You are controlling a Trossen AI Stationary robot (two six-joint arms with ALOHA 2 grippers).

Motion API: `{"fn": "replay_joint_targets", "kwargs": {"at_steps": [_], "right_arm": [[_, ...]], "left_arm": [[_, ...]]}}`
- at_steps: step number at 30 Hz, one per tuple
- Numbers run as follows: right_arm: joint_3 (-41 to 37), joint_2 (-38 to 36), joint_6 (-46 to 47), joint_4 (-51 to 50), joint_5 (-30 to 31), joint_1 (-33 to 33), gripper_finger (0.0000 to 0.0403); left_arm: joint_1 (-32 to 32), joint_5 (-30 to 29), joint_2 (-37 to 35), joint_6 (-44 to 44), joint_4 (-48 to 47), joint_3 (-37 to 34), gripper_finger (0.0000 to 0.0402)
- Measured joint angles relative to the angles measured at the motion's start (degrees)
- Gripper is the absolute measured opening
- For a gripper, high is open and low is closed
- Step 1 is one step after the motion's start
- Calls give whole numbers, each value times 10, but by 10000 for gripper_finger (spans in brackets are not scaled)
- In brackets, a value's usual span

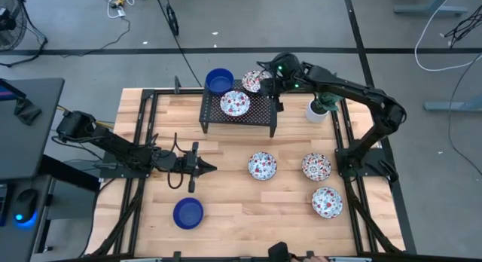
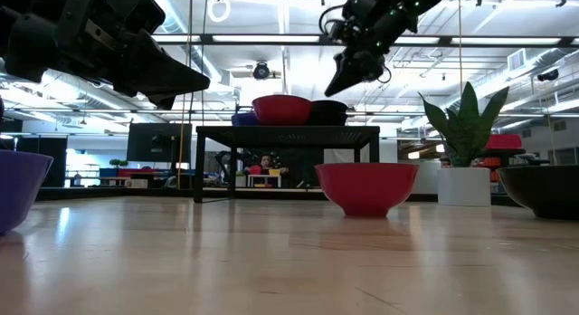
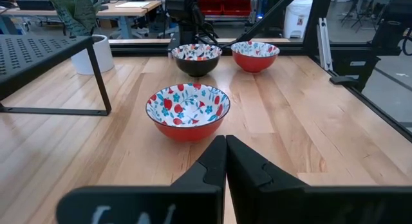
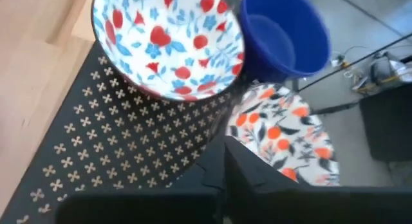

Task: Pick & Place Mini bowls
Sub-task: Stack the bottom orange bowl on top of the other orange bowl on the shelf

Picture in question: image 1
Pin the black perforated metal shelf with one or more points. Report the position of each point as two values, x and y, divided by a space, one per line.
260 111

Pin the person's hand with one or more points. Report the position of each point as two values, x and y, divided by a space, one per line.
314 259

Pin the blue mini bowl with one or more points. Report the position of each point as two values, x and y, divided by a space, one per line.
220 93
188 213
219 83

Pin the red bowl with floral inside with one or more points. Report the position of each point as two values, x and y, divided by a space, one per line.
327 202
262 165
235 103

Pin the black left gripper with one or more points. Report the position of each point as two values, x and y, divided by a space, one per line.
194 168

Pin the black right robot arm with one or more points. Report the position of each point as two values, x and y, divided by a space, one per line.
357 90

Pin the black aluminium rig frame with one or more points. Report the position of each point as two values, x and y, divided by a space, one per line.
145 141

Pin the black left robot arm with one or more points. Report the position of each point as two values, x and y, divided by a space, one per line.
113 145

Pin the black bowl with patterned inside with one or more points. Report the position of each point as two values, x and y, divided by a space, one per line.
316 166
251 80

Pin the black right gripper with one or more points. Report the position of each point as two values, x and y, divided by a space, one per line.
276 89

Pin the black floor fan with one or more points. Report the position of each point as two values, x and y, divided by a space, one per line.
9 25

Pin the black computer mouse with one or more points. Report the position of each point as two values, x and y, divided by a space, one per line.
25 205

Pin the green plant in white pot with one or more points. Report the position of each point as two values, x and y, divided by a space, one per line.
318 109

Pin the dark grey desk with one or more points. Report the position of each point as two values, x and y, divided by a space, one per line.
30 149

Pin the black cloth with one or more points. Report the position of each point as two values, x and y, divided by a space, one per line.
27 111

